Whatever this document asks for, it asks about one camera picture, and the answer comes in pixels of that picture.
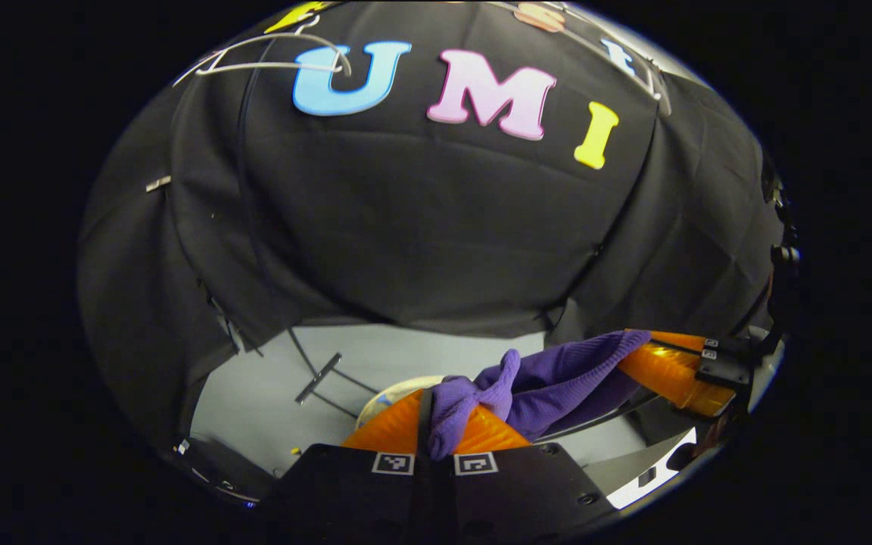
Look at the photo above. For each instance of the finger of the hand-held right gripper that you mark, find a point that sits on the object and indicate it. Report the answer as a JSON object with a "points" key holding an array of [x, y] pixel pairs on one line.
{"points": [[731, 346], [724, 371]]}

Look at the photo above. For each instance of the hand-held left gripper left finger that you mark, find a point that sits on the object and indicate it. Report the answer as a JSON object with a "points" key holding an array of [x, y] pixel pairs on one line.
{"points": [[428, 499]]}

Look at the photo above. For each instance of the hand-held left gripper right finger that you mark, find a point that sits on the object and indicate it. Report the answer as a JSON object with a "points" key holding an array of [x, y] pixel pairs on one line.
{"points": [[527, 492]]}

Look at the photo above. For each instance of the cream round laundry hamper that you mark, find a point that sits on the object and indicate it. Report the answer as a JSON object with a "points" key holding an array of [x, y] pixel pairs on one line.
{"points": [[390, 397]]}

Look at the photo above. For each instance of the black metal clothes rack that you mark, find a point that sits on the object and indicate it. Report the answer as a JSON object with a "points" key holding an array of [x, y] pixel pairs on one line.
{"points": [[319, 377]]}

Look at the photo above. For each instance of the white plastic clothes hanger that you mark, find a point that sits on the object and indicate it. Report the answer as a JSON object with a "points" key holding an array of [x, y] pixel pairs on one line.
{"points": [[652, 85], [277, 66]]}

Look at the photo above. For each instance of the dark floor device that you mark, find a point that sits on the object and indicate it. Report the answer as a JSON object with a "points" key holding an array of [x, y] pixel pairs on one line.
{"points": [[216, 469]]}

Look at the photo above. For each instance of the black backdrop cloth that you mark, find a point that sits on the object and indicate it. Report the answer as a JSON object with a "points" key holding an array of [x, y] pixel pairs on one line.
{"points": [[406, 227]]}

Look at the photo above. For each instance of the silver spring clip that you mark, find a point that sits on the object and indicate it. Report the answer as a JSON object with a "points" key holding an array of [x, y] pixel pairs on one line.
{"points": [[158, 183]]}

